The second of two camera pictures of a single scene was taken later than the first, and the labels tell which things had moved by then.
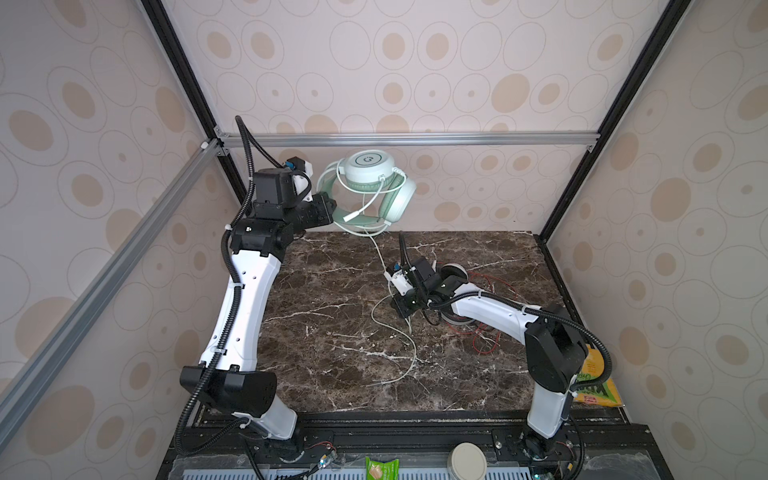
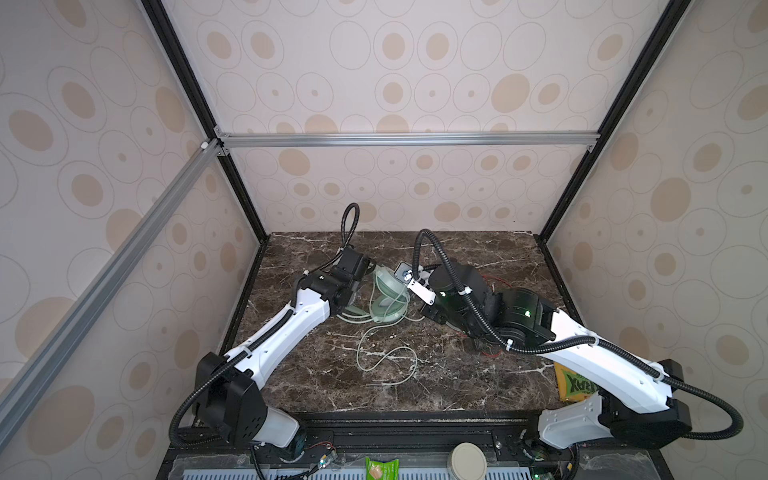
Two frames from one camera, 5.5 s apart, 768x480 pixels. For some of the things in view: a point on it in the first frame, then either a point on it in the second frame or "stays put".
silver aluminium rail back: [405, 140] stays put
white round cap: [467, 461] stays put
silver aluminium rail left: [29, 381] stays put
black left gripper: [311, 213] to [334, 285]
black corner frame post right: [672, 17] stays put
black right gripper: [398, 303] to [430, 314]
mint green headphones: [371, 191] to [386, 300]
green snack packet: [378, 470] stays put
